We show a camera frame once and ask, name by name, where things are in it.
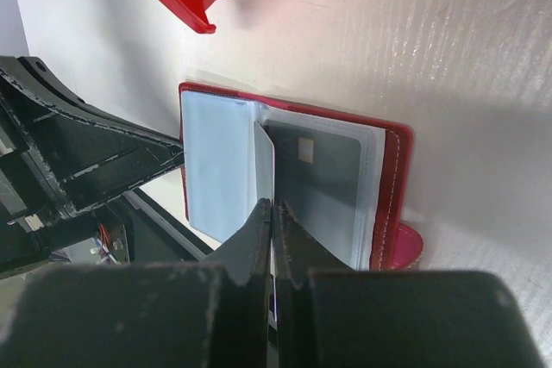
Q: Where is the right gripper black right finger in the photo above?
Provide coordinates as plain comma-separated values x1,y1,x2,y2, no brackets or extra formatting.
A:
273,203,543,367

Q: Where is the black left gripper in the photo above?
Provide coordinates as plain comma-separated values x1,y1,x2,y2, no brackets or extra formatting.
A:
1,56,184,278

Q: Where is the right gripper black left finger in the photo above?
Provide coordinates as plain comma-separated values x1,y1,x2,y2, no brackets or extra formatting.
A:
1,199,272,367

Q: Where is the red leather card holder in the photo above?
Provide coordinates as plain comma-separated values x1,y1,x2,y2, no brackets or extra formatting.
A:
179,83,423,271

